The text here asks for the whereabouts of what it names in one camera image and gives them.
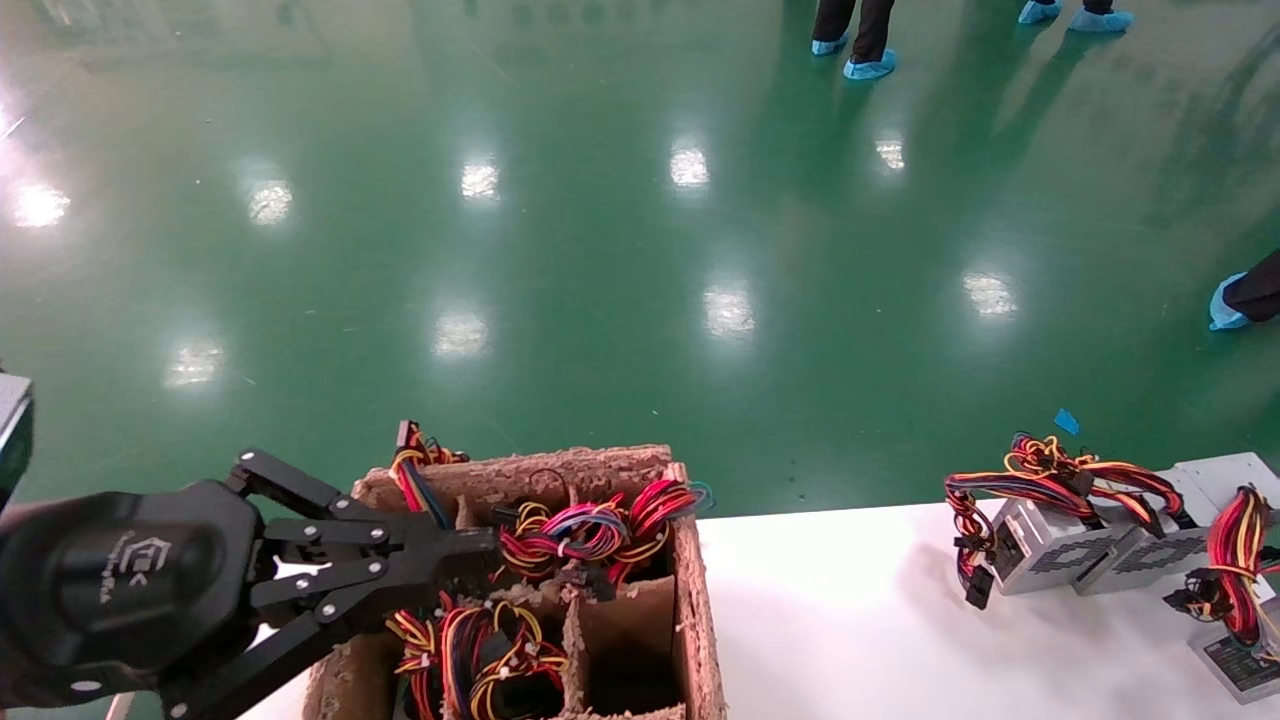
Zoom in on silver power supply with wires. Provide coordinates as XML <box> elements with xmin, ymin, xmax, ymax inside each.
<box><xmin>1003</xmin><ymin>433</ymin><xmax>1280</xmax><ymax>598</ymax></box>
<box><xmin>943</xmin><ymin>470</ymin><xmax>1136</xmax><ymax>611</ymax></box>
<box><xmin>1163</xmin><ymin>485</ymin><xmax>1280</xmax><ymax>706</ymax></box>

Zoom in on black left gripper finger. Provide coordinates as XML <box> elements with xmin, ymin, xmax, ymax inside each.
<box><xmin>228</xmin><ymin>448</ymin><xmax>501</xmax><ymax>561</ymax></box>
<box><xmin>160</xmin><ymin>545</ymin><xmax>501</xmax><ymax>720</ymax></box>

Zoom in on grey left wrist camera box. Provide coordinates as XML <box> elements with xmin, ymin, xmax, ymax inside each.
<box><xmin>0</xmin><ymin>372</ymin><xmax>37</xmax><ymax>506</ymax></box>

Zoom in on brown pulp divider box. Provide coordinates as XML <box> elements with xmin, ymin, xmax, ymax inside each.
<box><xmin>300</xmin><ymin>445</ymin><xmax>728</xmax><ymax>720</ymax></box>

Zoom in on red cables in box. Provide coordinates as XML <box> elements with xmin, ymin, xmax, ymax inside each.
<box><xmin>497</xmin><ymin>478</ymin><xmax>713</xmax><ymax>601</ymax></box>

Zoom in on person with white-hemmed black top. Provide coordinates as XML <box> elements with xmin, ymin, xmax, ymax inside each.
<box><xmin>1208</xmin><ymin>250</ymin><xmax>1280</xmax><ymax>332</ymax></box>

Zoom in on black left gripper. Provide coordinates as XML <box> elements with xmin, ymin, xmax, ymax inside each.
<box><xmin>0</xmin><ymin>478</ymin><xmax>268</xmax><ymax>711</ymax></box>

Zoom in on person in blue shoe covers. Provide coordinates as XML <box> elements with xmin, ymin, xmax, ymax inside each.
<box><xmin>1018</xmin><ymin>0</ymin><xmax>1138</xmax><ymax>34</ymax></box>
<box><xmin>810</xmin><ymin>0</ymin><xmax>898</xmax><ymax>81</ymax></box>

